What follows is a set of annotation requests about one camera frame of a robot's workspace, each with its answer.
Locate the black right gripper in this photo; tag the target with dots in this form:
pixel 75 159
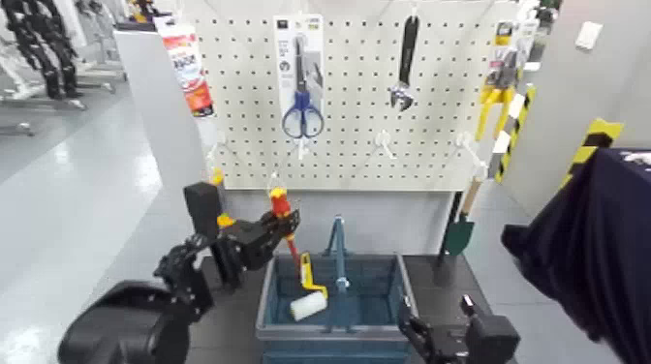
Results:
pixel 450 343

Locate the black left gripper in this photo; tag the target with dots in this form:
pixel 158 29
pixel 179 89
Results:
pixel 249 246

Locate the red and yellow screwdriver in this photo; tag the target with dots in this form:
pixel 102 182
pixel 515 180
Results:
pixel 280 203

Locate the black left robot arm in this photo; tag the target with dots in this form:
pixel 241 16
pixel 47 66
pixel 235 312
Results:
pixel 127 325

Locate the blue plastic crate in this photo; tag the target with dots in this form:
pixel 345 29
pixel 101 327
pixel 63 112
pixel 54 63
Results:
pixel 379 289

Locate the white pegboard hook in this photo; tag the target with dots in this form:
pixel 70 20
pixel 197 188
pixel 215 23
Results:
pixel 470 150
pixel 217 142
pixel 302 148
pixel 384 141

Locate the white pegboard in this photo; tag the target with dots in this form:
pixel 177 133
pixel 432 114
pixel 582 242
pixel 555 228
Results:
pixel 356 157

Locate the dark navy cloth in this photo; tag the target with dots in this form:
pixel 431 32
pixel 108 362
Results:
pixel 600 244

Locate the blue scissors in package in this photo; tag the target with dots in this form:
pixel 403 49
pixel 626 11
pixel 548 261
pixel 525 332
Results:
pixel 286 51

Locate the red and white sealant tube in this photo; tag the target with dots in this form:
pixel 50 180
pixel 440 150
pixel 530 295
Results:
pixel 185 66

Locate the yellow black hazard striped strip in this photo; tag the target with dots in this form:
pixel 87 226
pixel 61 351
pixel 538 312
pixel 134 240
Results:
pixel 514 132

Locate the black humanoid robot on stand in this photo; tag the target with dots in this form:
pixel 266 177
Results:
pixel 38 45

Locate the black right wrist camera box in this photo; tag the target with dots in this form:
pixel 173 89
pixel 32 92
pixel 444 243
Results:
pixel 492 338

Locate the yellow black hazard striped post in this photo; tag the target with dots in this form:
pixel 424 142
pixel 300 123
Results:
pixel 592 142

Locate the white wall plate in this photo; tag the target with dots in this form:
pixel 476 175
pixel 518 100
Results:
pixel 588 35

